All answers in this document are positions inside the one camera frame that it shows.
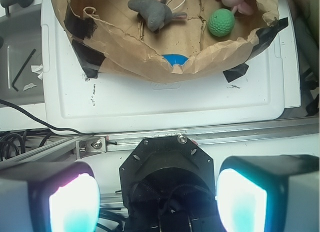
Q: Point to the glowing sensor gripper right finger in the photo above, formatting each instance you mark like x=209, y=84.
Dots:
x=269, y=193

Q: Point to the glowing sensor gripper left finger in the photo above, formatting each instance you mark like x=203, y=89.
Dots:
x=48, y=196

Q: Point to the pink plush bunny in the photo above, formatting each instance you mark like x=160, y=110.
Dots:
x=239, y=6

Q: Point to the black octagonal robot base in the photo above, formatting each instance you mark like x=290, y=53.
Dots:
x=168, y=184

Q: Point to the grey plush bunny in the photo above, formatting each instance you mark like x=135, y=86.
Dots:
x=155, y=13

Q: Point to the white plastic bin lid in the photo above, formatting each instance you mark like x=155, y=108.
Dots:
x=117, y=103

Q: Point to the grey plastic tray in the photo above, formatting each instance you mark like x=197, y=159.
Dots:
x=19, y=35

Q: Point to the black tape strip left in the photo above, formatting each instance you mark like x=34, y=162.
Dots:
x=90, y=60

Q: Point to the black tape strip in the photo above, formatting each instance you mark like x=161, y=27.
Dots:
x=90, y=60
x=267, y=35

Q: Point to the black allen key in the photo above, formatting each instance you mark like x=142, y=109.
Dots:
x=13, y=84

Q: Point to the black tape strip right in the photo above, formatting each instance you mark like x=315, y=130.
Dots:
x=267, y=35

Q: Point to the blue object under paper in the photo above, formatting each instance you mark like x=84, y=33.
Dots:
x=175, y=59

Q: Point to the green dimpled ball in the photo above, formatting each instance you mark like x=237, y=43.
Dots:
x=221, y=22

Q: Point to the aluminium extrusion rail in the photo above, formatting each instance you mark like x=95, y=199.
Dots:
x=64, y=148

